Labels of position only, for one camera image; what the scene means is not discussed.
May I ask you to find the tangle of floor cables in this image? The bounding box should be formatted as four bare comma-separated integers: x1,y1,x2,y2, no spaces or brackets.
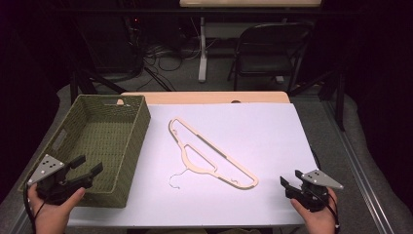
125,16,217,93

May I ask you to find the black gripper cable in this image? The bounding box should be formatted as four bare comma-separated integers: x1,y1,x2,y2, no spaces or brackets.
22,183,47,234
305,188,341,234

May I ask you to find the green woven basket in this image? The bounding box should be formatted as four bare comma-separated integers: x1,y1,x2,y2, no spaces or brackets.
18,94,152,209

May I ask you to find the beige plastic hanger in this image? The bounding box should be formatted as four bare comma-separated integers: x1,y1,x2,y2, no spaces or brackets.
168,117,260,191

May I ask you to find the metal floor rail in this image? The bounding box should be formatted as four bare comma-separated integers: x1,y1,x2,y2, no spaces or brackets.
322,98,396,234

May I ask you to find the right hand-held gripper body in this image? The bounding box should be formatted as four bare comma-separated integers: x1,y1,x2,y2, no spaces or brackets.
284,169,345,214

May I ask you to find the black folding chair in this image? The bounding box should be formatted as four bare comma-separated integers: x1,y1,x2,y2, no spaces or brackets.
226,20,316,94

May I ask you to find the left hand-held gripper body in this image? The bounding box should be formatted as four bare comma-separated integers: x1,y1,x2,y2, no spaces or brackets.
26,154,94,206

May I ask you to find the light wooden table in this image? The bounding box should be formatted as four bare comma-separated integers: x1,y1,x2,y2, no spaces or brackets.
121,91,291,105

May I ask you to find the person's right hand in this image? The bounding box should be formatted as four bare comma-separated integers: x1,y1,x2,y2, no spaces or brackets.
289,192,339,234

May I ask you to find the white-legged desk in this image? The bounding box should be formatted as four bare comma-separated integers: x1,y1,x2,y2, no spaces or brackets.
178,0,323,84

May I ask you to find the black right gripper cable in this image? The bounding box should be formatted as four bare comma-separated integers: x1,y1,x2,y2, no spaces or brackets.
305,188,341,234

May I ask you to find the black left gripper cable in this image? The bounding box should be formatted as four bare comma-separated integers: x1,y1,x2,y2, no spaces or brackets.
22,183,47,234

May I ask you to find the black metal stand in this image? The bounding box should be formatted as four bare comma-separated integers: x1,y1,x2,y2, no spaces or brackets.
287,62,347,133
68,66,129,105

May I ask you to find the person's left hand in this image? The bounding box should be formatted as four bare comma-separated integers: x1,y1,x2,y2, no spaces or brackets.
27,184,87,234

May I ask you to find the white table mat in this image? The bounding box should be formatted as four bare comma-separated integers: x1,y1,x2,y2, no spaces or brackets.
67,102,321,227

